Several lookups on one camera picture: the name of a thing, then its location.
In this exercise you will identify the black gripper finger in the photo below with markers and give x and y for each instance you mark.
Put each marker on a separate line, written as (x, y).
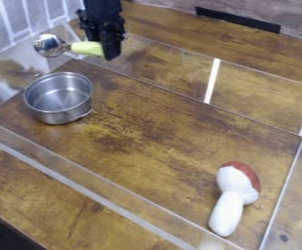
(112, 38)
(93, 35)

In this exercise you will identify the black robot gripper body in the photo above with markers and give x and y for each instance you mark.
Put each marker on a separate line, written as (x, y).
(101, 14)

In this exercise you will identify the small stainless steel pot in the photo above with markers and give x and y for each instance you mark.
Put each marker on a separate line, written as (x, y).
(59, 97)

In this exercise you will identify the plush mushroom toy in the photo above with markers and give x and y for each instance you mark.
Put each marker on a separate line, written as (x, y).
(240, 186)

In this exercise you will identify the clear acrylic triangle stand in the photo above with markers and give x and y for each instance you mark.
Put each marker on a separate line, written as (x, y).
(73, 35)

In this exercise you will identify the clear acrylic front barrier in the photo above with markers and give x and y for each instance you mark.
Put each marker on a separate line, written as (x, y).
(161, 221)

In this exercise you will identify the clear acrylic barrier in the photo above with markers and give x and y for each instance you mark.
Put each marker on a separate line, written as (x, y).
(284, 233)
(161, 221)

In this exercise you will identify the clear acrylic right barrier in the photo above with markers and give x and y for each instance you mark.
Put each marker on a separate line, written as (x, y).
(284, 233)

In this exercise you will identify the black strip on wall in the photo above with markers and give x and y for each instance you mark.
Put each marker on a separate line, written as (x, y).
(263, 25)

